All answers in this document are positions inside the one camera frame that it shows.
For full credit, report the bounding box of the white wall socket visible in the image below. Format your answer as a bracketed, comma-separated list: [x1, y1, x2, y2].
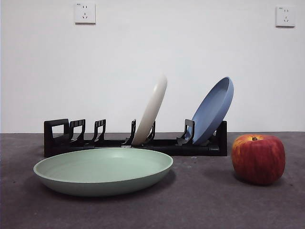
[74, 2, 96, 24]
[275, 5, 296, 28]

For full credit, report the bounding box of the cream white plate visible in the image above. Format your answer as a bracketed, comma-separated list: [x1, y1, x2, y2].
[131, 73, 168, 145]

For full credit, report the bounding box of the green plate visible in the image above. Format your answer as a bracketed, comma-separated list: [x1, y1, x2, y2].
[33, 147, 174, 198]

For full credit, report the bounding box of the blue plate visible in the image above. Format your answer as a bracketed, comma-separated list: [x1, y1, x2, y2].
[190, 76, 234, 145]

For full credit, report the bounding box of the black plate rack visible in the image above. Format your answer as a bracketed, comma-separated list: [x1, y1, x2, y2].
[43, 118, 228, 158]

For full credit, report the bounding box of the red yellow apple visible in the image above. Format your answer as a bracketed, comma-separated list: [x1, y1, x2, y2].
[231, 134, 286, 186]

